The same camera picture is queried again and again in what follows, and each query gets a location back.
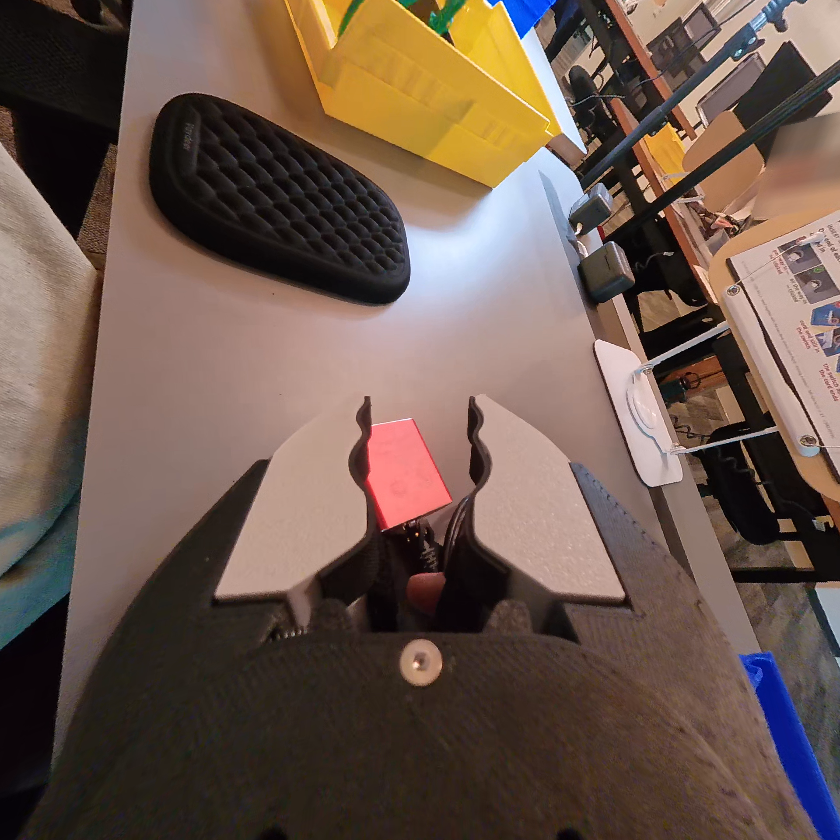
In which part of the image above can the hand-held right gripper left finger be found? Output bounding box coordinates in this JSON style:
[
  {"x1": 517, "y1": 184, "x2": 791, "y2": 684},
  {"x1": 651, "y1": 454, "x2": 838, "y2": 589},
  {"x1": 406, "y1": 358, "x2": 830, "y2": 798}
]
[{"x1": 213, "y1": 395, "x2": 400, "y2": 632}]

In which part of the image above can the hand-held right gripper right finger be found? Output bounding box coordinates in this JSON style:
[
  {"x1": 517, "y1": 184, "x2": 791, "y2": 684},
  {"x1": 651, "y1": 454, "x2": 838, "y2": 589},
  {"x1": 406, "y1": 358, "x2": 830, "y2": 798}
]
[{"x1": 435, "y1": 394, "x2": 629, "y2": 634}]

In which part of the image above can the black network cable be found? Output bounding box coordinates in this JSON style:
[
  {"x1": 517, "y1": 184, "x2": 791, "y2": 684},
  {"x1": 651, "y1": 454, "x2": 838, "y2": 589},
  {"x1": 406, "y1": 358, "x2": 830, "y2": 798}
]
[{"x1": 403, "y1": 492, "x2": 476, "y2": 578}]

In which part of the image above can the red network switch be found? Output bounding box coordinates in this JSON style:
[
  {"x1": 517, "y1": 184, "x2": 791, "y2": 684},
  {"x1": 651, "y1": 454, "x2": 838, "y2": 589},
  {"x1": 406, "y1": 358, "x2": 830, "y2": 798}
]
[{"x1": 363, "y1": 416, "x2": 455, "y2": 531}]

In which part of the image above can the yellow plastic bin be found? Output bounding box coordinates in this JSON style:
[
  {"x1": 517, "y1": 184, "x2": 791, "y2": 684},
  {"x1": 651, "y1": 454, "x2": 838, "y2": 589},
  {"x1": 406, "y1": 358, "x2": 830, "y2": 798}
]
[{"x1": 282, "y1": 0, "x2": 567, "y2": 189}]

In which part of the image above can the green network cable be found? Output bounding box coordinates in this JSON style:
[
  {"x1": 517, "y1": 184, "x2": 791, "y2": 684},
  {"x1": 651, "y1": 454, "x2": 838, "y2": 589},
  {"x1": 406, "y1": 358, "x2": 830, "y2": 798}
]
[{"x1": 336, "y1": 0, "x2": 468, "y2": 37}]

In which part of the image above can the white sign stand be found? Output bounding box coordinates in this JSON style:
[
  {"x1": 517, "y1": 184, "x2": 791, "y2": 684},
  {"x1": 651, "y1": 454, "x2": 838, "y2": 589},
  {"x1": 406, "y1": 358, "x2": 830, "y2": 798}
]
[{"x1": 593, "y1": 283, "x2": 823, "y2": 488}]

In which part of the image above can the wooden sign board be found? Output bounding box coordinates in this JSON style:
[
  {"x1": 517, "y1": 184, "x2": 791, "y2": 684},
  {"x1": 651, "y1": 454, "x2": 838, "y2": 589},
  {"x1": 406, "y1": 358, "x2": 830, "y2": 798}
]
[
  {"x1": 707, "y1": 209, "x2": 840, "y2": 490},
  {"x1": 681, "y1": 110, "x2": 767, "y2": 212}
]

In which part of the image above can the black quilted pad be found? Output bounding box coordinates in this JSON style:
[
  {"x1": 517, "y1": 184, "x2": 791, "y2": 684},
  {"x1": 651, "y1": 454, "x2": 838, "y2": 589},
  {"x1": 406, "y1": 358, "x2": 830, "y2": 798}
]
[{"x1": 149, "y1": 92, "x2": 412, "y2": 307}]

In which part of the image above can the printed instruction sheet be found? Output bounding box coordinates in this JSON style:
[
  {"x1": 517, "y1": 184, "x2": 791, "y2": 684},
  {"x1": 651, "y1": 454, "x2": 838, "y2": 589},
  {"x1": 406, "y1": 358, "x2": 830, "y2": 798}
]
[{"x1": 727, "y1": 210, "x2": 840, "y2": 455}]

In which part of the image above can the black pole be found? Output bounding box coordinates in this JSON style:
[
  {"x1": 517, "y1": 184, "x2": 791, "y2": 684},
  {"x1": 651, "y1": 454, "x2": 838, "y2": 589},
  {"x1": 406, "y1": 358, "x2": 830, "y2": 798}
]
[{"x1": 577, "y1": 0, "x2": 836, "y2": 240}]

